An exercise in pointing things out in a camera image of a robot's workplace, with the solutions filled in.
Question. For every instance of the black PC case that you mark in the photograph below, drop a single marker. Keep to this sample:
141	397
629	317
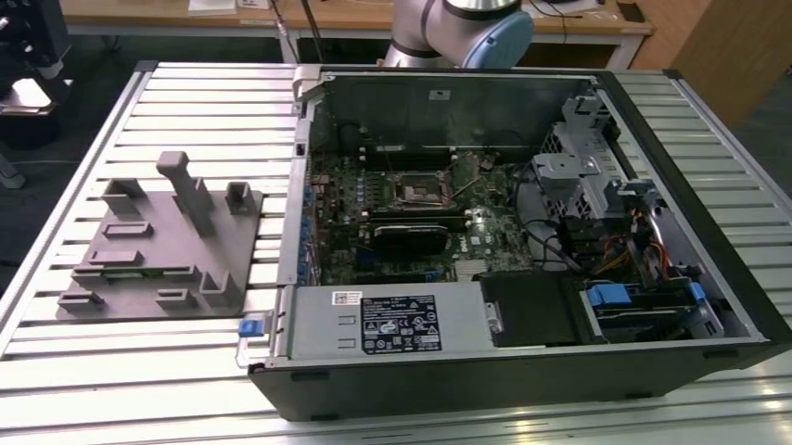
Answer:
463	385

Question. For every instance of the wooden cabinet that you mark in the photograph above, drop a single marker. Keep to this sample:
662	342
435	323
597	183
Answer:
729	55

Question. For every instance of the black machine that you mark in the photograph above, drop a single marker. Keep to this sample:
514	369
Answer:
33	130

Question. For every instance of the black expansion slot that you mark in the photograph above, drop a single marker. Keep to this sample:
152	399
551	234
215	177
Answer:
395	278

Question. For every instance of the RAM stick with white label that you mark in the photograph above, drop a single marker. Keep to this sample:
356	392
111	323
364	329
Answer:
391	148

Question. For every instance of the blue plastic latch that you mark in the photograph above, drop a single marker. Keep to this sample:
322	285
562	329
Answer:
696	292

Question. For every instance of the blue case release latch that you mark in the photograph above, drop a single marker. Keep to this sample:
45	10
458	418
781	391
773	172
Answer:
248	326

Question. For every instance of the green motherboard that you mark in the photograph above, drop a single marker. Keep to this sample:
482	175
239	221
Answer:
501	222

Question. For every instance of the grey chair foot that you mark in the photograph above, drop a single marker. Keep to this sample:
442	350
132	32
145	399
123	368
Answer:
10	176

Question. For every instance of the round coin battery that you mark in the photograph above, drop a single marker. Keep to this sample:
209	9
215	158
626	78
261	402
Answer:
486	162

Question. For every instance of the grey parts rack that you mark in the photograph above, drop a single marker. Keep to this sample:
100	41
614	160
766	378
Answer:
237	250

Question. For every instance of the green RAM stick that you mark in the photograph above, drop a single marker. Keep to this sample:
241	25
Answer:
123	274

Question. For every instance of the black RAM stick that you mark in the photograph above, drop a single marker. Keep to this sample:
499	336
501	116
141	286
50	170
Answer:
414	212

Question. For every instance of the silver chipset heatsink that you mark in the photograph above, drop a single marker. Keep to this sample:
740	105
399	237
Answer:
472	270

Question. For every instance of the grey plastic bracket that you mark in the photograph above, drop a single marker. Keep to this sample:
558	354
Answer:
630	192

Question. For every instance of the grey power supply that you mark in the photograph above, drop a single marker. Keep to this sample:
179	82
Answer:
322	324

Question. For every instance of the white box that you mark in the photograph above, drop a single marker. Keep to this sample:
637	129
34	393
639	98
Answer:
211	4
255	3

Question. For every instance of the wooden desk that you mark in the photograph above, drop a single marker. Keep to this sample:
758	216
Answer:
155	21

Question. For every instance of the black graphics card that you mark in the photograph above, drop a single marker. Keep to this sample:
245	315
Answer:
408	238

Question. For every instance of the silver metal drive cage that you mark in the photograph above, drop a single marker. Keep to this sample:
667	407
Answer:
566	169

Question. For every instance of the CPU socket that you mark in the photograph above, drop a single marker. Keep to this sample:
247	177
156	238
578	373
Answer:
420	191

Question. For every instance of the blue disk carrier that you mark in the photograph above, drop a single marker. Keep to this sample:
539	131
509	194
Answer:
605	296

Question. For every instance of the black plastic shroud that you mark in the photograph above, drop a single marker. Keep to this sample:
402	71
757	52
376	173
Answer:
531	310

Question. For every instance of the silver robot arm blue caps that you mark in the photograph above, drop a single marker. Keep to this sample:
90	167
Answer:
426	23

